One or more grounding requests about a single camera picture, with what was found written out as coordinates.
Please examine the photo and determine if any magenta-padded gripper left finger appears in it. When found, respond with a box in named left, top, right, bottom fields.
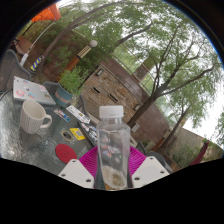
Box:
left=57, top=145, right=101, bottom=190

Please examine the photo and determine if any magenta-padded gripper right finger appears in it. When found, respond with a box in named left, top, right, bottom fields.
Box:
left=127, top=145, right=170, bottom=190

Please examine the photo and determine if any clear plastic bottle white cap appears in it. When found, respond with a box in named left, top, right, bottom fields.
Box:
left=96, top=105, right=132, bottom=192

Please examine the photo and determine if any flat round red coaster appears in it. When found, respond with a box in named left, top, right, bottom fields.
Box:
left=54, top=143, right=78, bottom=164

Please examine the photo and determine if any small yellow card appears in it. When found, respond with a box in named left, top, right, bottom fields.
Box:
left=69, top=127, right=86, bottom=141

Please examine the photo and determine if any small tape roll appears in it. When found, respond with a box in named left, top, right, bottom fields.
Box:
left=60, top=129, right=75, bottom=143

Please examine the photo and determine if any closed maroon umbrella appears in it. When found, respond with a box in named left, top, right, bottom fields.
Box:
left=188, top=139, right=212, bottom=167

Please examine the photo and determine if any white sticker sheet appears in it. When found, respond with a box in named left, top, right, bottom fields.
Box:
left=65, top=104, right=91, bottom=125

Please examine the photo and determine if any small colourful sticker strip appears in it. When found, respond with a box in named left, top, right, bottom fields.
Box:
left=53, top=108, right=72, bottom=123

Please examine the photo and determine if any large dark-trunked tree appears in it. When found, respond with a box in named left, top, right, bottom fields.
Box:
left=126, top=6, right=224, bottom=129

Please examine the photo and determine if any white ribbed mug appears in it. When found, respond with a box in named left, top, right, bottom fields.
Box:
left=19, top=99, right=53, bottom=135

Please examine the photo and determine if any green plant in teal pot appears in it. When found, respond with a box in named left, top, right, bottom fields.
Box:
left=54, top=66, right=88, bottom=108

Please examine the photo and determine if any silver laptop with stickers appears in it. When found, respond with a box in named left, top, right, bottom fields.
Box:
left=12, top=75, right=57, bottom=106

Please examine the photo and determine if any blue yellow striped cone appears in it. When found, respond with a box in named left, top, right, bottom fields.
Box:
left=29, top=55, right=45, bottom=72

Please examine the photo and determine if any tall leaning tree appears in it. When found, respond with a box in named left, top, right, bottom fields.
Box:
left=33, top=0, right=158, bottom=79

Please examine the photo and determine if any wooden bench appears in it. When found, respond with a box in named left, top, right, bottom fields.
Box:
left=14, top=34, right=34, bottom=56

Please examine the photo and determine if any orange canopy tent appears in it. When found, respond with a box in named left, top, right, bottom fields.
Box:
left=19, top=3, right=63, bottom=67

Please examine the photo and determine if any grey wall box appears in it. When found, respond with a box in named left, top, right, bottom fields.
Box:
left=130, top=123, right=141, bottom=133

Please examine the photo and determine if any wooden lamp post with globe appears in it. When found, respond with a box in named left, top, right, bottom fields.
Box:
left=64, top=39, right=99, bottom=72

